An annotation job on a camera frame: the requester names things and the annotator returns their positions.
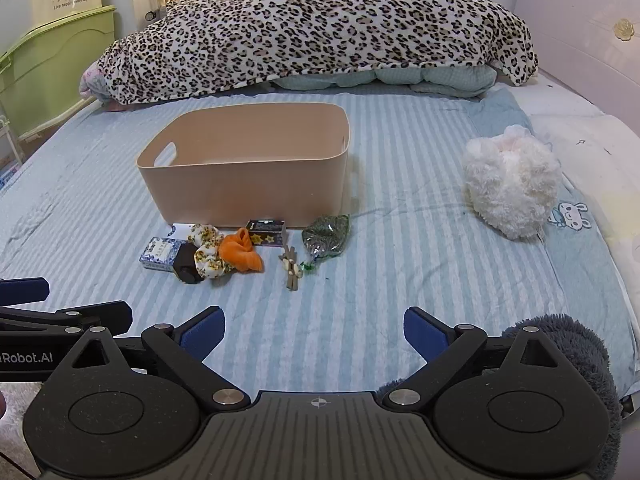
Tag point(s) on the grey fluffy cloth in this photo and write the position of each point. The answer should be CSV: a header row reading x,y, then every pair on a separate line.
x,y
590,355

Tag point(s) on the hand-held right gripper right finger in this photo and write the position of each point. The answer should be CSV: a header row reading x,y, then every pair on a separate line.
x,y
425,332

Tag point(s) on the pink floral cloth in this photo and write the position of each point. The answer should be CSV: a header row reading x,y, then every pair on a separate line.
x,y
91,80

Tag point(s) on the wooden hair clip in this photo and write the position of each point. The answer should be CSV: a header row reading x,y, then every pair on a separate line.
x,y
291,270

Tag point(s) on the blue striped bedsheet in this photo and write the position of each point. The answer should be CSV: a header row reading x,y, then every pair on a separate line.
x,y
400,260

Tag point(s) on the white plush toy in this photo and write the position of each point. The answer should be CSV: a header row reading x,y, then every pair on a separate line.
x,y
510,185

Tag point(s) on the green plastic cabinet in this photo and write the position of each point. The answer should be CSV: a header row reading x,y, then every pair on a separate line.
x,y
50,70

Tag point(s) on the blue and white small box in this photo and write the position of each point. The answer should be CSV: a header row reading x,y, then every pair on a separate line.
x,y
160,254

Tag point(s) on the light blue rabbit print blanket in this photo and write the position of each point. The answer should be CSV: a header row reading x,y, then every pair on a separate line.
x,y
575,270

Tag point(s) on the black angular box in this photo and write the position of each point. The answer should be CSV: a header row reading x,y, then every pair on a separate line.
x,y
186,265

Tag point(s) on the orange scrunchie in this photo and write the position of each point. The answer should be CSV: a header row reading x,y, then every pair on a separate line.
x,y
242,252

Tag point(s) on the floral scrunchie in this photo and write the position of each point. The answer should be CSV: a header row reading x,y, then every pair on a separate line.
x,y
207,255

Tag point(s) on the black star print box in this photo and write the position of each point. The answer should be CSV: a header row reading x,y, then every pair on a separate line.
x,y
265,234

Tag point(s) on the leopard print blanket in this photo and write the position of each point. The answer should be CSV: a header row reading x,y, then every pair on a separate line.
x,y
310,25

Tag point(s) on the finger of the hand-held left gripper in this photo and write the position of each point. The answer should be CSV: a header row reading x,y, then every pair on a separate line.
x,y
27,290
107,316

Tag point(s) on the white fluffy rug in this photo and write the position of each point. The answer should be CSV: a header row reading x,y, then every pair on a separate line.
x,y
17,435

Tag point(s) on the clear bag of green leaves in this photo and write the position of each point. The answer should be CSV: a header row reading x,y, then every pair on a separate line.
x,y
327,237

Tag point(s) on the beige plastic storage bin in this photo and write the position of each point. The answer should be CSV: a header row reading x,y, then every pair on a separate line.
x,y
240,185

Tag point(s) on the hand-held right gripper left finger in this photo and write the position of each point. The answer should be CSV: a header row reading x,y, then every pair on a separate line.
x,y
202,332

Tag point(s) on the light blue quilt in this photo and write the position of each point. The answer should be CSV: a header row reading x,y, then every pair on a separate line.
x,y
425,77

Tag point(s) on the pink headboard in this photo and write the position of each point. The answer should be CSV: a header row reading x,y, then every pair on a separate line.
x,y
585,20

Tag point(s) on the white pillow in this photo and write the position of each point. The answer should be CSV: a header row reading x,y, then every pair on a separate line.
x,y
600,150

